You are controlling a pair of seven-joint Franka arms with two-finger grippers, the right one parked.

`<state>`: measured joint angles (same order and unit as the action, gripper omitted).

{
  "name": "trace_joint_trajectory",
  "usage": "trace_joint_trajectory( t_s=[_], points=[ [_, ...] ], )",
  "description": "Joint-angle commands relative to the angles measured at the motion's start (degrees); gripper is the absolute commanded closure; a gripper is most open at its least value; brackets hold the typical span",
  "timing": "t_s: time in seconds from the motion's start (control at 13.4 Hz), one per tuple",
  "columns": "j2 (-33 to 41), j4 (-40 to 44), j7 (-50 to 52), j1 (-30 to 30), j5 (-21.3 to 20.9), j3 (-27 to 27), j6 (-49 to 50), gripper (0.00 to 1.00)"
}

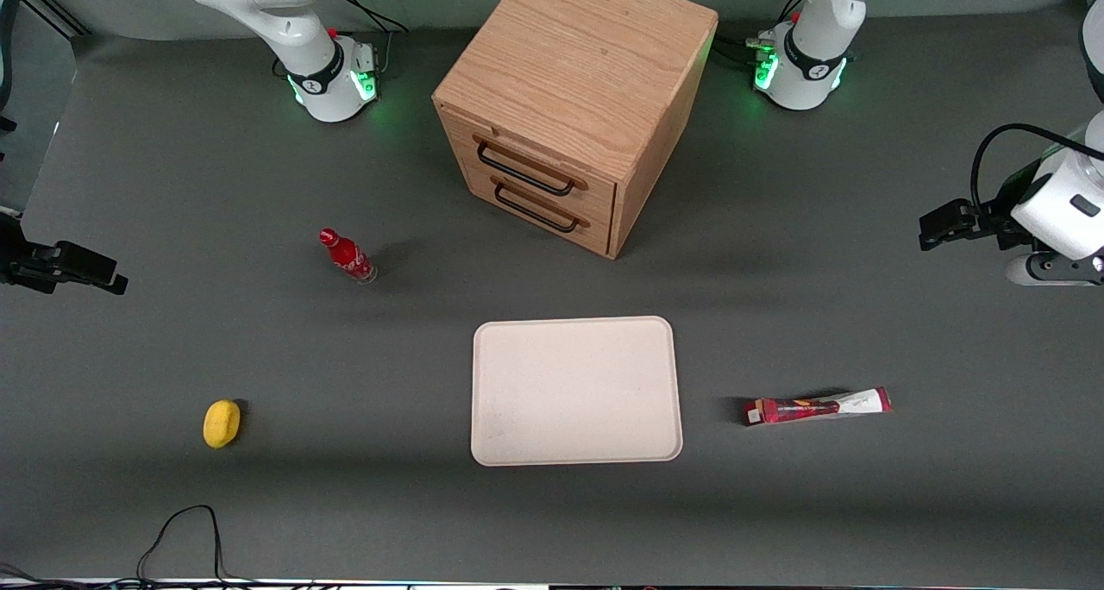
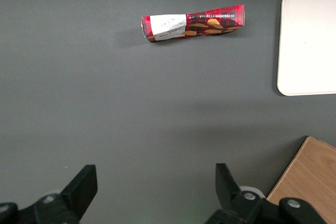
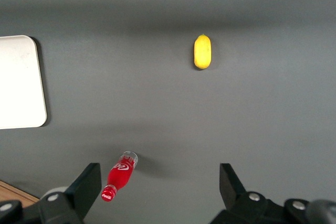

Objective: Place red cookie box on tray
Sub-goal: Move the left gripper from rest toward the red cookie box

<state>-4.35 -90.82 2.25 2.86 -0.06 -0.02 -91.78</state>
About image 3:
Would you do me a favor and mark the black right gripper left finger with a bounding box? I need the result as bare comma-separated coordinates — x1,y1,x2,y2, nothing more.
39,163,102,224

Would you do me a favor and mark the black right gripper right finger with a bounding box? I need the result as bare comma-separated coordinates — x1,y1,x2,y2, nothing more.
209,163,284,224

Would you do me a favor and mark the white rectangular tray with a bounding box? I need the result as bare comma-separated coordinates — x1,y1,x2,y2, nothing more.
0,35,48,130

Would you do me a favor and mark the red cola bottle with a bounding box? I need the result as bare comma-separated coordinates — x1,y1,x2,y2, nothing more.
101,151,139,203

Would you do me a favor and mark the wooden drawer cabinet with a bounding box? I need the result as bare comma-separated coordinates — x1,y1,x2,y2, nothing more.
0,180,36,205

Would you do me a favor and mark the yellow lemon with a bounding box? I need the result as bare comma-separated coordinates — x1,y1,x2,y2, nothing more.
193,34,212,70

